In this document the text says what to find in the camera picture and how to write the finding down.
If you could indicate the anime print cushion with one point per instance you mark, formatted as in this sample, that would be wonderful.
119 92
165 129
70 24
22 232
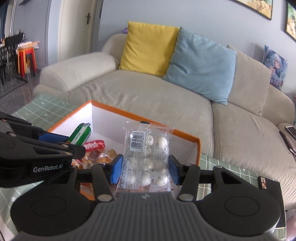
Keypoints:
278 66

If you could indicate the beige sofa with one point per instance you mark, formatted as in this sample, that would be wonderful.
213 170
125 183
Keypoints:
227 132

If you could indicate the beige cushion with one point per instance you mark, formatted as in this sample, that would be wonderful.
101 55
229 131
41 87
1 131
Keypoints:
251 83

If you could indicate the white tablet on sofa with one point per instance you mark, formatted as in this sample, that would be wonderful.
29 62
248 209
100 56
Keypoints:
291 130

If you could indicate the green sausage stick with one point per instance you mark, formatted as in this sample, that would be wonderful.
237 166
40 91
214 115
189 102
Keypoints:
80 135

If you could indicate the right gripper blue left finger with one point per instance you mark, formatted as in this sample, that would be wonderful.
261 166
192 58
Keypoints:
105 175

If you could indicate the black remote on sofa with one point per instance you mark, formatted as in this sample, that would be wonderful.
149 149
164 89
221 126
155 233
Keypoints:
289 143

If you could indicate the red orange stools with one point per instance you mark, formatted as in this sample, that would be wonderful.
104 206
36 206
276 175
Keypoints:
26 59

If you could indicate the light blue cushion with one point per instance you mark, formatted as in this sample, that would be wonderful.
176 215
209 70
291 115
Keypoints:
202 66

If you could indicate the white door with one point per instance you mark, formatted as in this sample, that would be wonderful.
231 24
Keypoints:
76 24

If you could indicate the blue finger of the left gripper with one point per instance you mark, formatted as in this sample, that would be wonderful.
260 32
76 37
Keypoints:
26 129
18 148

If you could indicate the peanut snack bag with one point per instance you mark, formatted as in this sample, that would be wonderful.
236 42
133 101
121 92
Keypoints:
94 157

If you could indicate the clear quail egg pack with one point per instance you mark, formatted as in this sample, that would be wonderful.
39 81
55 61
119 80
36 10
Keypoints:
145 158

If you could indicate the yellow cushion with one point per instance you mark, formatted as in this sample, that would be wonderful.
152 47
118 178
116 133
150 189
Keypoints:
148 48

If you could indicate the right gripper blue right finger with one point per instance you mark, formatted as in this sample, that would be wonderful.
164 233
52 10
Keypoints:
187 176

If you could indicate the black dining chairs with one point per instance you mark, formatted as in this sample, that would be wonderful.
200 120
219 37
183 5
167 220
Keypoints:
9 60

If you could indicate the orange cardboard box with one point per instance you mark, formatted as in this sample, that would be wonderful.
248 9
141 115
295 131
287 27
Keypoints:
180 153

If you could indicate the red braised meat pack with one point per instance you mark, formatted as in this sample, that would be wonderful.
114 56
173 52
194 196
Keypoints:
96 145

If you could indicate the framed wall picture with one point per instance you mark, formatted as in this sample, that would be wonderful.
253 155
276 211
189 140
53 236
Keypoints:
263 7

